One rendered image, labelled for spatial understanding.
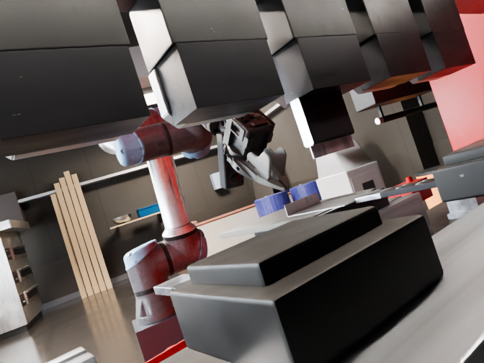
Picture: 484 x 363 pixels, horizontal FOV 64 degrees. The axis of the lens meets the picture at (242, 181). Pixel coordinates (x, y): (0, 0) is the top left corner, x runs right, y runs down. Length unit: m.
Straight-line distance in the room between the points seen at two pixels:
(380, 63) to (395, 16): 0.11
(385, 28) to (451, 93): 0.71
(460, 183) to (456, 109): 1.01
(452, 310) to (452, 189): 0.28
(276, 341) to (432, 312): 0.08
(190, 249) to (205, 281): 1.06
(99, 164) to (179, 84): 9.28
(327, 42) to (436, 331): 0.52
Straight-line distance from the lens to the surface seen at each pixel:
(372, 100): 1.79
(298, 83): 0.61
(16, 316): 7.70
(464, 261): 0.28
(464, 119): 1.46
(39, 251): 9.69
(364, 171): 5.28
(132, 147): 0.84
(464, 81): 1.45
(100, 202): 9.63
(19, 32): 0.44
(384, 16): 0.81
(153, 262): 1.27
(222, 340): 0.22
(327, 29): 0.67
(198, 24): 0.52
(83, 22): 0.46
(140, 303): 1.30
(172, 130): 0.86
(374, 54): 0.77
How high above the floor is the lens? 1.07
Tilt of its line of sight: 1 degrees up
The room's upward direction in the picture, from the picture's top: 18 degrees counter-clockwise
